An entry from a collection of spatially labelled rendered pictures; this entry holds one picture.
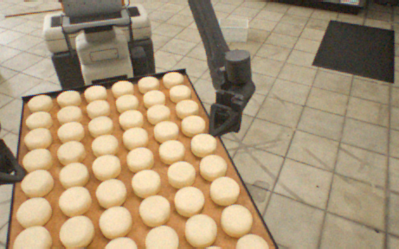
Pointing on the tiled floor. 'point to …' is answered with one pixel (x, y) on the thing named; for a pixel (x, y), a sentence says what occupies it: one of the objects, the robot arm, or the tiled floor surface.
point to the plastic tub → (234, 29)
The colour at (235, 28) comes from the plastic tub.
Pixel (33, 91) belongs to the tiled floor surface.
